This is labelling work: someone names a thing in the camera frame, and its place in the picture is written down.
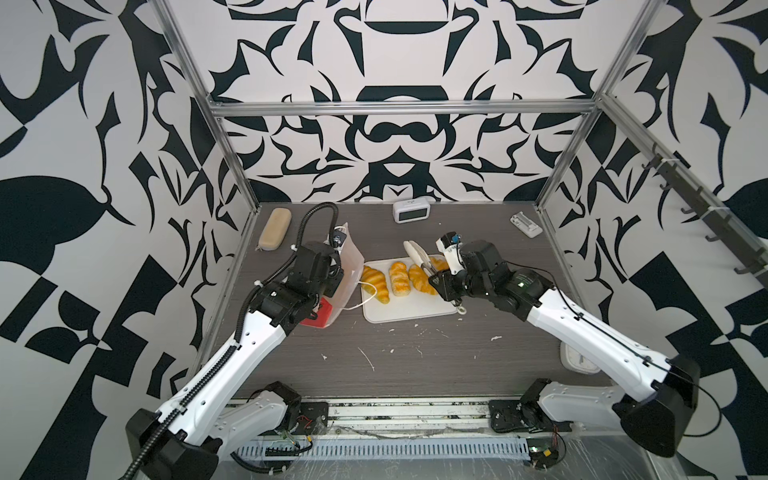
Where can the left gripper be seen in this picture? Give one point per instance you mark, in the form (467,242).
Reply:
(334,278)

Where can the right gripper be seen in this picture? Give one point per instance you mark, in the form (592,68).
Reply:
(445,284)

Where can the steel tongs white tips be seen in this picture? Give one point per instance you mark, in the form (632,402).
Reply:
(420,258)

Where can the fake ring bread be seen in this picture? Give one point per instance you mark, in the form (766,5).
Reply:
(419,278)

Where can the red white paper bag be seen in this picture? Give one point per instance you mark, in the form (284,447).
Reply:
(352,263)

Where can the fake twisted bread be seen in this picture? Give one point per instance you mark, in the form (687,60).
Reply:
(399,279)

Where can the fake croissant bread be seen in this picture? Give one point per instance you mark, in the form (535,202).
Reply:
(374,282)

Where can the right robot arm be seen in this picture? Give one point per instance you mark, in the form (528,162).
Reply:
(653,398)

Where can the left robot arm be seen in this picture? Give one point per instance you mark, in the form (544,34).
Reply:
(189,434)

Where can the small white device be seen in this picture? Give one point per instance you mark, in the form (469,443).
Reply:
(527,226)

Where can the white plastic tray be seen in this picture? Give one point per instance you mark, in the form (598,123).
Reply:
(416,305)

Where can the beige glasses case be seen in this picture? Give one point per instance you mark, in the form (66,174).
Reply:
(275,229)

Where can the white digital clock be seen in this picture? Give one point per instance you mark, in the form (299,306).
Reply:
(407,211)

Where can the white timer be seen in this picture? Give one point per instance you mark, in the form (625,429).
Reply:
(574,361)

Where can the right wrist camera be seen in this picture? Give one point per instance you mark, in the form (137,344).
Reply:
(449,245)

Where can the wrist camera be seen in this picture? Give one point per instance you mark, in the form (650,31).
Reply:
(338,238)
(449,245)

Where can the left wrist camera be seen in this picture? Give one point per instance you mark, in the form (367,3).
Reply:
(338,238)

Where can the circuit board with wires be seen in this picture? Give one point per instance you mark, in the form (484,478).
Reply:
(545,453)

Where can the wall hook rack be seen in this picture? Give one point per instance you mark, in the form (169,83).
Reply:
(701,203)

